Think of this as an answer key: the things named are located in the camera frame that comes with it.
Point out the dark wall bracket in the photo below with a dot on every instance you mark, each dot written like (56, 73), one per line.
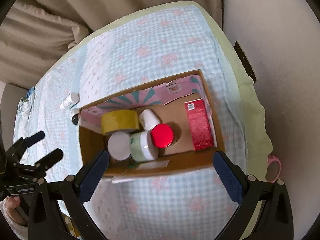
(245, 61)

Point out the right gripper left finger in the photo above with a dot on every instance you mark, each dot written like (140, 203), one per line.
(45, 217)

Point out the person's left hand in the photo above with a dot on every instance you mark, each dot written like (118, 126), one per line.
(9, 210)

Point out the white pill bottle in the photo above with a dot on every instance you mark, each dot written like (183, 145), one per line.
(71, 100)

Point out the cardboard box with pink flaps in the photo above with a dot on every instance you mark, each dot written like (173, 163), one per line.
(166, 98)

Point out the blue patterned pillow corner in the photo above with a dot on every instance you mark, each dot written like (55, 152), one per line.
(26, 103)

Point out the red carton box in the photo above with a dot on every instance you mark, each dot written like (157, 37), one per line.
(201, 133)

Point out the red lid jar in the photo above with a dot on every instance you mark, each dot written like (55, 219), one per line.
(162, 135)

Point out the black cap white bottle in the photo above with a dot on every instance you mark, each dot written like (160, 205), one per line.
(74, 116)

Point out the beige curtain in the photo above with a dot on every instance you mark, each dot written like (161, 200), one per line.
(36, 33)

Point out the white lid small jar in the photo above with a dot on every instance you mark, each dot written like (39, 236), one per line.
(148, 119)

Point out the light green mattress sheet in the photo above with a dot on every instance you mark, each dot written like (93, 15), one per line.
(250, 104)

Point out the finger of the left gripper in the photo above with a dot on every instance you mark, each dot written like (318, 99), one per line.
(18, 149)
(49, 160)

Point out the flat white lid jar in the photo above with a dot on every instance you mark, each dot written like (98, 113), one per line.
(119, 146)

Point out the green label white jar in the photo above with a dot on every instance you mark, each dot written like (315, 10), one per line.
(142, 148)

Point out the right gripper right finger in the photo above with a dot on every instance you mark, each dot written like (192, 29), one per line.
(275, 220)

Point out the pink ring object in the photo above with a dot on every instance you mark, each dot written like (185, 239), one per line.
(273, 168)

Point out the yellow tape roll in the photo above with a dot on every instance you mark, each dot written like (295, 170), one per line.
(125, 120)

